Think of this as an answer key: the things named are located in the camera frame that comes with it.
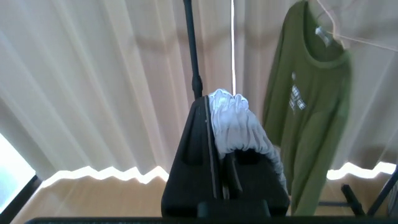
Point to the black clothes rack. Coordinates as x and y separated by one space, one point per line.
192 46

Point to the green long-sleeved shirt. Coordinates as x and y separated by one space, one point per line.
311 140

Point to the pale grey shorts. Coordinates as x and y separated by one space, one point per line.
236 124

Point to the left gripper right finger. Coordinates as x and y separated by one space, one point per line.
258 183

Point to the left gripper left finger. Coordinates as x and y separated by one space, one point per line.
189 174

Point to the pink clothes hanger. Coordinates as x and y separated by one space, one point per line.
339 36

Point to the window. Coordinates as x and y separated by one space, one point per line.
12 174

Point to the beige curtain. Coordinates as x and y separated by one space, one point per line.
93 77

